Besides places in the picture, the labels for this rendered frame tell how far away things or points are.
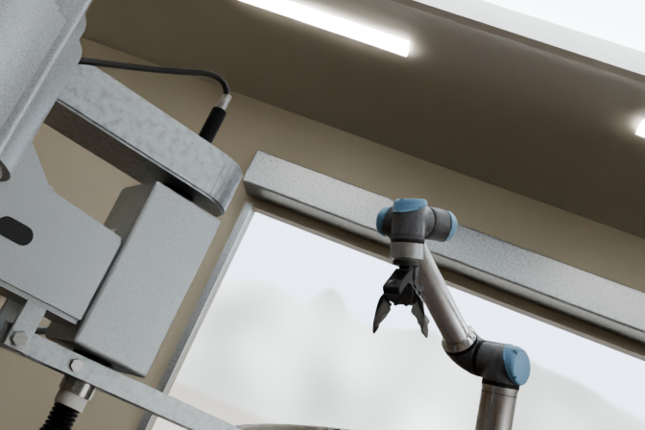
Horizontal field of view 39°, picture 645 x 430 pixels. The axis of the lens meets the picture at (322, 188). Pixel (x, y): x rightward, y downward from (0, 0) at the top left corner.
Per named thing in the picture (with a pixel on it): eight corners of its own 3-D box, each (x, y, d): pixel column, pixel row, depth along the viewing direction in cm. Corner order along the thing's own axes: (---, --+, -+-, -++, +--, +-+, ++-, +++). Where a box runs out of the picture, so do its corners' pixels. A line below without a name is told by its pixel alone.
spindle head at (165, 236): (0, 321, 193) (100, 142, 208) (-25, 317, 211) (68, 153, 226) (141, 391, 209) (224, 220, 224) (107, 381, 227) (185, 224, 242)
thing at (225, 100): (195, 147, 231) (225, 90, 237) (188, 149, 234) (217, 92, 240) (207, 155, 233) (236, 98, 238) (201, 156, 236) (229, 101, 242)
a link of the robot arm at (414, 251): (418, 242, 239) (383, 241, 243) (416, 261, 238) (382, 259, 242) (429, 246, 247) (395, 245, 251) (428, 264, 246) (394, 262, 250)
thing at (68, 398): (59, 401, 206) (66, 387, 207) (50, 398, 211) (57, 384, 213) (85, 414, 209) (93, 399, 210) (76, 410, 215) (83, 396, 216)
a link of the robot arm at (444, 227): (430, 208, 263) (403, 203, 255) (463, 211, 255) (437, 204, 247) (426, 241, 263) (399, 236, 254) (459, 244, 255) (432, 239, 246)
